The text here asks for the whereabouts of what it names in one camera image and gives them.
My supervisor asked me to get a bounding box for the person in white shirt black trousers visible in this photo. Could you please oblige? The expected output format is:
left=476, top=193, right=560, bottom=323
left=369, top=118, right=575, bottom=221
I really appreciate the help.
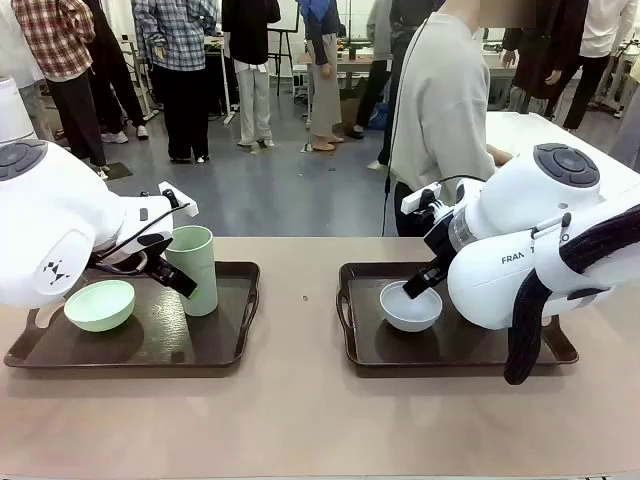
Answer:
left=562, top=0, right=639, bottom=133

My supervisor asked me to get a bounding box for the person in grey top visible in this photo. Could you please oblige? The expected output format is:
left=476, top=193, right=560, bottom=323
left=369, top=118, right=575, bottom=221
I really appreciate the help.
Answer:
left=352, top=0, right=396, bottom=141

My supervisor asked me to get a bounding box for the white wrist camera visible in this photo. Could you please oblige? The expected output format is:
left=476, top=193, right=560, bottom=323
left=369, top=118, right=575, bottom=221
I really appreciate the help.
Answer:
left=158, top=181, right=199, bottom=217
left=401, top=183, right=444, bottom=215

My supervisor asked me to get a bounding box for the dark brown serving tray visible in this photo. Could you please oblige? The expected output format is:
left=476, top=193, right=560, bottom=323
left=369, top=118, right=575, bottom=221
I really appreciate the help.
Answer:
left=335, top=260, right=580, bottom=367
left=3, top=260, right=262, bottom=370

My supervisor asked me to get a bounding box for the white cylindrical device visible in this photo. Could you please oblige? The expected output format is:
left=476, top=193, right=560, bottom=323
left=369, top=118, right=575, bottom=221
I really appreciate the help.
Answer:
left=0, top=74, right=35, bottom=143

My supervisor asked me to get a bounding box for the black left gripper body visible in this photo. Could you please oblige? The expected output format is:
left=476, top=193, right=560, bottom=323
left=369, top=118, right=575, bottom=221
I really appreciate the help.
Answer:
left=141, top=245, right=176, bottom=282

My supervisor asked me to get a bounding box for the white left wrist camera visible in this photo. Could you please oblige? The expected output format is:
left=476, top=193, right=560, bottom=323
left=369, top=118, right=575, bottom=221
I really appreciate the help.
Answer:
left=158, top=181, right=199, bottom=217

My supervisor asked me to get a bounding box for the light green plastic bowl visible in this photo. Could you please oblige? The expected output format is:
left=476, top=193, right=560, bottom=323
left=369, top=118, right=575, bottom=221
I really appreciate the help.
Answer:
left=63, top=279, right=136, bottom=334

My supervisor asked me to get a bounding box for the person in dark brown coat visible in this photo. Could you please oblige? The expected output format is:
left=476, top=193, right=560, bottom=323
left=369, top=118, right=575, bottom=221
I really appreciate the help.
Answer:
left=501, top=0, right=586, bottom=119

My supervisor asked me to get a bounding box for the person in black top white trousers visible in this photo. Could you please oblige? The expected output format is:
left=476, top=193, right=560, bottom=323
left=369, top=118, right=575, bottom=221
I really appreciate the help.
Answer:
left=222, top=0, right=282, bottom=149

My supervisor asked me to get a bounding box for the person in cream shirt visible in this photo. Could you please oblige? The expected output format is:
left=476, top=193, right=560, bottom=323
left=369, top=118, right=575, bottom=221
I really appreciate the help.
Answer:
left=382, top=0, right=516, bottom=238

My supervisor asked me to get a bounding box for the whiteboard on easel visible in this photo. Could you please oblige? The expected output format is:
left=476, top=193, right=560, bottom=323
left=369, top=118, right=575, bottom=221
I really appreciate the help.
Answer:
left=267, top=0, right=301, bottom=96

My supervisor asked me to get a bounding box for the light green plastic cup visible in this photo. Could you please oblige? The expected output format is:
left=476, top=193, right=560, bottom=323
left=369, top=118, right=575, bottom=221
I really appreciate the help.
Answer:
left=163, top=224, right=220, bottom=318

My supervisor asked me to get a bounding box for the person in dark clothes white sneakers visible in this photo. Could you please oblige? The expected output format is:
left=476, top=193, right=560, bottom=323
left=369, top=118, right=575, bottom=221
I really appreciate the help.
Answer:
left=84, top=0, right=151, bottom=145

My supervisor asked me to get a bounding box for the person in blue jacket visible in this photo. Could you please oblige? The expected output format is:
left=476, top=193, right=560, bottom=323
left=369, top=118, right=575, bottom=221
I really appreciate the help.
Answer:
left=296, top=0, right=347, bottom=153

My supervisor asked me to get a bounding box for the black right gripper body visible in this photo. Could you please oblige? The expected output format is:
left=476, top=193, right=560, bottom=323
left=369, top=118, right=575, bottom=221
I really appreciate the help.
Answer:
left=423, top=212, right=459, bottom=281

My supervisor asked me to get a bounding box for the black cord on person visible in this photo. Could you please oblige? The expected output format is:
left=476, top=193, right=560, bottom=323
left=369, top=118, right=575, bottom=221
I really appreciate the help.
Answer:
left=381, top=19, right=427, bottom=237

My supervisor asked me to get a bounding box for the thin black camera cable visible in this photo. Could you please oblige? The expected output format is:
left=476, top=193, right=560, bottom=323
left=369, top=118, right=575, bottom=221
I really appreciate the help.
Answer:
left=432, top=174, right=489, bottom=194
left=91, top=201, right=192, bottom=275

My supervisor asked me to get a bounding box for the person's right forearm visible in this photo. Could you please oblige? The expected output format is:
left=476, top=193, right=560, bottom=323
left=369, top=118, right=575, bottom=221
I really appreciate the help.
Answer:
left=485, top=143, right=514, bottom=169

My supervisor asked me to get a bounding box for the white plastic bowl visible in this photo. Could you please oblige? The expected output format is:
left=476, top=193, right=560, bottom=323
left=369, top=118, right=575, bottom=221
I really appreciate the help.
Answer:
left=378, top=280, right=445, bottom=334

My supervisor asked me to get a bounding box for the person in blue plaid shirt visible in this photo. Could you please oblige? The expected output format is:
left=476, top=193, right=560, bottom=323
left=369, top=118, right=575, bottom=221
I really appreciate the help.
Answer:
left=130, top=0, right=222, bottom=164

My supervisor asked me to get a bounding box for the person in red plaid shirt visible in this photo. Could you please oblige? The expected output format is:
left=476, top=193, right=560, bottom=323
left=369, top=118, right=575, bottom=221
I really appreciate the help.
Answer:
left=10, top=0, right=109, bottom=177

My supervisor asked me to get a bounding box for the person in black clothes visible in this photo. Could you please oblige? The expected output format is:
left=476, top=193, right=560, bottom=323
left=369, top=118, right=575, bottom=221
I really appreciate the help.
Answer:
left=367, top=0, right=426, bottom=172

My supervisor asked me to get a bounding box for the white side table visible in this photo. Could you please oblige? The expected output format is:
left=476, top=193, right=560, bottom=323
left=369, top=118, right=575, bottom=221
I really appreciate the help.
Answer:
left=483, top=110, right=640, bottom=176

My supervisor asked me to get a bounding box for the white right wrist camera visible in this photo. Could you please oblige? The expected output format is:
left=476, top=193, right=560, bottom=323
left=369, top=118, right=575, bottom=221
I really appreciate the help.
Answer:
left=401, top=183, right=444, bottom=215

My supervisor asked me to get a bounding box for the black braided cable bundle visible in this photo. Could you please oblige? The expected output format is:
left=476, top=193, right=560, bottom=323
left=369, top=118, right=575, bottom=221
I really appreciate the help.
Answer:
left=503, top=203, right=640, bottom=386

